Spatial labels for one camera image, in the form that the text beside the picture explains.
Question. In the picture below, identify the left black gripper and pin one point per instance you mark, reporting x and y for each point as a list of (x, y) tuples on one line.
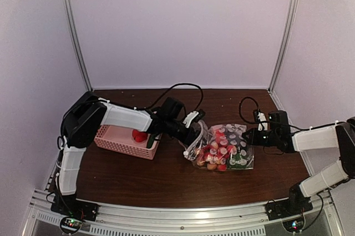
[(189, 142)]

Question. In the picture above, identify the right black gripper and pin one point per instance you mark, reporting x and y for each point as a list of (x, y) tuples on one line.
[(253, 139)]

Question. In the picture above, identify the clear zip top bag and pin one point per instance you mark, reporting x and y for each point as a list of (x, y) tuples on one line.
[(220, 148)]

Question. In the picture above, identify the green fake cucumber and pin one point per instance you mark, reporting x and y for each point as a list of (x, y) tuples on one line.
[(153, 138)]

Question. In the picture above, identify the pink plastic basket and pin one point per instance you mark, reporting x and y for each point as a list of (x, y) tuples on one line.
[(119, 139)]

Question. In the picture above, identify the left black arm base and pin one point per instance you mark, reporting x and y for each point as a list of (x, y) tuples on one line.
[(75, 208)]

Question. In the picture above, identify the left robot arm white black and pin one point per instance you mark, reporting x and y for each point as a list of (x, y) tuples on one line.
[(82, 121)]

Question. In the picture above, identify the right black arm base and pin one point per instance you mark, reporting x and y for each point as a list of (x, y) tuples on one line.
[(288, 205)]

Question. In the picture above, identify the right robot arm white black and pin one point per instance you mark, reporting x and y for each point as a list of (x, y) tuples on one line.
[(275, 131)]

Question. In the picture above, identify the right circuit board with leds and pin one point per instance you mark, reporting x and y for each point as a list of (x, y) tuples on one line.
[(293, 225)]

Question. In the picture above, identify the circuit board with leds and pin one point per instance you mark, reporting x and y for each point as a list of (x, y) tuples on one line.
[(70, 225), (293, 225)]

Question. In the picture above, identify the left circuit board with leds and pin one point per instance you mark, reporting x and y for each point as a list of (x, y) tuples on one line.
[(70, 225)]

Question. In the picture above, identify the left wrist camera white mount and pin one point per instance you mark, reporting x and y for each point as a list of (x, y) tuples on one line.
[(193, 117)]

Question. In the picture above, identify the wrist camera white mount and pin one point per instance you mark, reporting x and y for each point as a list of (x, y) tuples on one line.
[(260, 119), (193, 117)]

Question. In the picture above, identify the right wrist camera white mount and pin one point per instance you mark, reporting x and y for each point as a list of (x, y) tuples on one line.
[(260, 119)]

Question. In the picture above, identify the right aluminium frame post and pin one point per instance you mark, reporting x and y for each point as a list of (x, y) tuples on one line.
[(286, 36)]

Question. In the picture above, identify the aluminium frame post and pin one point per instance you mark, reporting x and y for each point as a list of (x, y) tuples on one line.
[(286, 36), (76, 44)]

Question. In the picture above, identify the front aluminium rail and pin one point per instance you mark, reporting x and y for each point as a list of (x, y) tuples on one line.
[(247, 219)]

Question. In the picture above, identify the left aluminium frame post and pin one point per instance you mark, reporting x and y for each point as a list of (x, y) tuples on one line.
[(76, 44)]

